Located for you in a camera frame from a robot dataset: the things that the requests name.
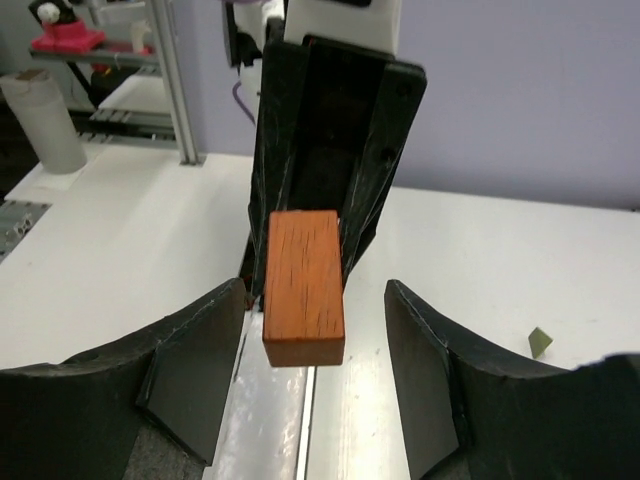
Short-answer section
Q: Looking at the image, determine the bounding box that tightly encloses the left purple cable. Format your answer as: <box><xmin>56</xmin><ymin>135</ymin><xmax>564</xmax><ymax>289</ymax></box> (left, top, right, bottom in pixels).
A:
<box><xmin>232</xmin><ymin>82</ymin><xmax>259</xmax><ymax>126</ymax></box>

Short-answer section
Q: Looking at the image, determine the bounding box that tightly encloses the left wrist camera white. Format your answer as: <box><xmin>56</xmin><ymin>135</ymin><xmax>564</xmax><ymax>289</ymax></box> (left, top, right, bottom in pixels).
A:
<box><xmin>229</xmin><ymin>0</ymin><xmax>402</xmax><ymax>56</ymax></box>

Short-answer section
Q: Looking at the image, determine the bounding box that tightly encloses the orange arch block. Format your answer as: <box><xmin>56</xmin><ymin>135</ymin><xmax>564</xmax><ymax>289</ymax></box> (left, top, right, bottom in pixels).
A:
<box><xmin>262</xmin><ymin>210</ymin><xmax>346</xmax><ymax>368</ymax></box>

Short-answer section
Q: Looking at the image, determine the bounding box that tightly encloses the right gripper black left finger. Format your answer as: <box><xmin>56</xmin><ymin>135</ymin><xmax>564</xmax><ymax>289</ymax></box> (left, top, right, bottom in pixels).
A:
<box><xmin>1</xmin><ymin>278</ymin><xmax>245</xmax><ymax>479</ymax></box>

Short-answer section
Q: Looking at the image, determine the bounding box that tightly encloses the red printed part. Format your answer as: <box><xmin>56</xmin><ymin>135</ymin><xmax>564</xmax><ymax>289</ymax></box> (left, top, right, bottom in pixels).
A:
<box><xmin>31</xmin><ymin>19</ymin><xmax>106</xmax><ymax>54</ymax></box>

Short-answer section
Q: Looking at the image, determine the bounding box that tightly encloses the metal shelf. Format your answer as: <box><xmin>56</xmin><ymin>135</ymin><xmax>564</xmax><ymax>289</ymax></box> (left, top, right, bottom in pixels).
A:
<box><xmin>29</xmin><ymin>42</ymin><xmax>177</xmax><ymax>149</ymax></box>

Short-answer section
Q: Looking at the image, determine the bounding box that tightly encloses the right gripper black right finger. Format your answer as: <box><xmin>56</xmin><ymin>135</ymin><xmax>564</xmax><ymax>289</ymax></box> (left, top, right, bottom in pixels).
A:
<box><xmin>384</xmin><ymin>280</ymin><xmax>639</xmax><ymax>479</ymax></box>

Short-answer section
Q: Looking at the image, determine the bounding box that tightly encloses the white paper roll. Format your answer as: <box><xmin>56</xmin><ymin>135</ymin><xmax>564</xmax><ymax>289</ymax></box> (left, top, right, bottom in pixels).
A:
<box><xmin>1</xmin><ymin>69</ymin><xmax>87</xmax><ymax>175</ymax></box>

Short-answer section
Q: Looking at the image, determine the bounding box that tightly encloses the green triangular block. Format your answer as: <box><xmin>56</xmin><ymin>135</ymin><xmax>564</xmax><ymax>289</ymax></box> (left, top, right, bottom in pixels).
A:
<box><xmin>528</xmin><ymin>327</ymin><xmax>553</xmax><ymax>359</ymax></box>

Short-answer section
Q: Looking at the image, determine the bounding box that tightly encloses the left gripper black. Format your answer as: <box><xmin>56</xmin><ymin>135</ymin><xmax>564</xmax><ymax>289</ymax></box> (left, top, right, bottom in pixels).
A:
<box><xmin>249</xmin><ymin>42</ymin><xmax>427</xmax><ymax>297</ymax></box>

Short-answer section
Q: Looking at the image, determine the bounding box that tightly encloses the aluminium frame post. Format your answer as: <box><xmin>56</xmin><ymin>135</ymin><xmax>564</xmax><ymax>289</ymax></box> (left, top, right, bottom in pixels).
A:
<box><xmin>145</xmin><ymin>0</ymin><xmax>205</xmax><ymax>166</ymax></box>

